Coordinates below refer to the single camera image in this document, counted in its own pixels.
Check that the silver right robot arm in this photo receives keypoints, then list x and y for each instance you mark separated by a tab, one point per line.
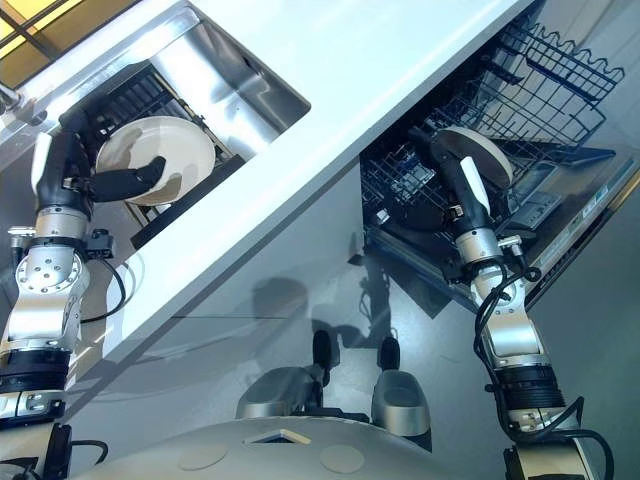
517	345

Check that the cream round plate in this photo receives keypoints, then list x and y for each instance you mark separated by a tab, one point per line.
487	150
175	145

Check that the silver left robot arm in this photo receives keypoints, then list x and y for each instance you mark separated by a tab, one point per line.
47	280

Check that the silver robot torso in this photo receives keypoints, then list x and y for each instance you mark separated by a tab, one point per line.
225	450

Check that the stainless steel sink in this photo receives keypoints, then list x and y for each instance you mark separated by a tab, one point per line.
225	85

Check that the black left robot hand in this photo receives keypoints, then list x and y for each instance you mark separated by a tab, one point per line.
67	170

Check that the silver robot leg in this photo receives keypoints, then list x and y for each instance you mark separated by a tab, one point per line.
400	400
280	387

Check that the dishwasher door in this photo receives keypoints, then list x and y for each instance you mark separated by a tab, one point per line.
590	210

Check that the window with dark frame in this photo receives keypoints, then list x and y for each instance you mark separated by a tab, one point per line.
35	22

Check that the metal faucet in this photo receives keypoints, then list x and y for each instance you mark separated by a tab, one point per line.
15	102

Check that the silver left robot leg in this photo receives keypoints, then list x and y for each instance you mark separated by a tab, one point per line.
280	387

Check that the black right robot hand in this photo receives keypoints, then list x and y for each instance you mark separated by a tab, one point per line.
467	200

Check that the black dish rack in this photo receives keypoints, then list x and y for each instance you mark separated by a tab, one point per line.
145	95

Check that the silver right robot leg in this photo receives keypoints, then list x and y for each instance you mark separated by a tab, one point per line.
400	400

